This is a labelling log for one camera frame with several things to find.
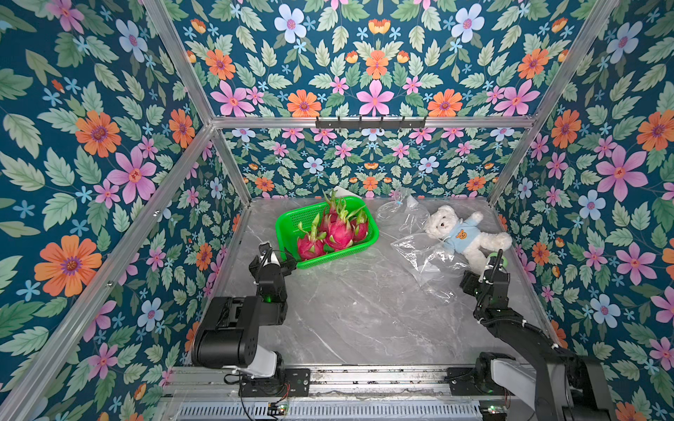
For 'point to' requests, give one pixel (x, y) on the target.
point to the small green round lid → (495, 254)
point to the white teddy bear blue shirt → (463, 236)
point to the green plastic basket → (287, 229)
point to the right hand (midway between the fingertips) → (481, 273)
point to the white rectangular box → (340, 192)
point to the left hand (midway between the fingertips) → (273, 251)
